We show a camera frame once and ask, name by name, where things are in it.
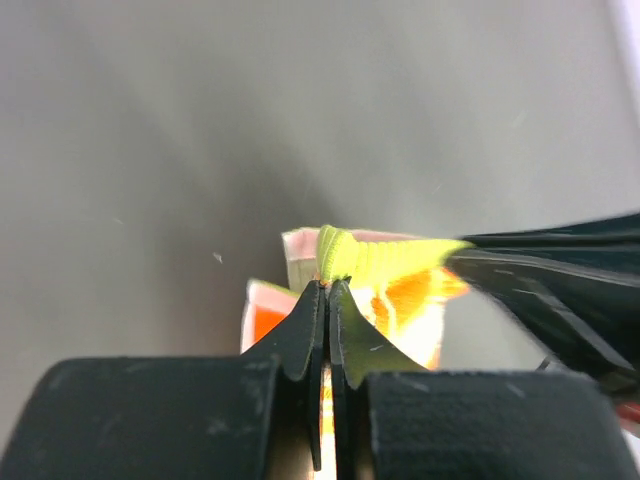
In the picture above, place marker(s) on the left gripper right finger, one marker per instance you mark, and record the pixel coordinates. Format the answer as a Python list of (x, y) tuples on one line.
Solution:
[(375, 416)]

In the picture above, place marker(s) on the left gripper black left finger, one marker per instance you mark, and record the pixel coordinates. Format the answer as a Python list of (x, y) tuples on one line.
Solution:
[(287, 329)]

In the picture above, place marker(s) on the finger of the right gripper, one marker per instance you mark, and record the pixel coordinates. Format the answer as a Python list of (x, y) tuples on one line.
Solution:
[(574, 288)]

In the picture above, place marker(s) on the orange cream patterned towel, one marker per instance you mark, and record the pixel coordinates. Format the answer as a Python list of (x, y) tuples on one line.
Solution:
[(399, 283)]

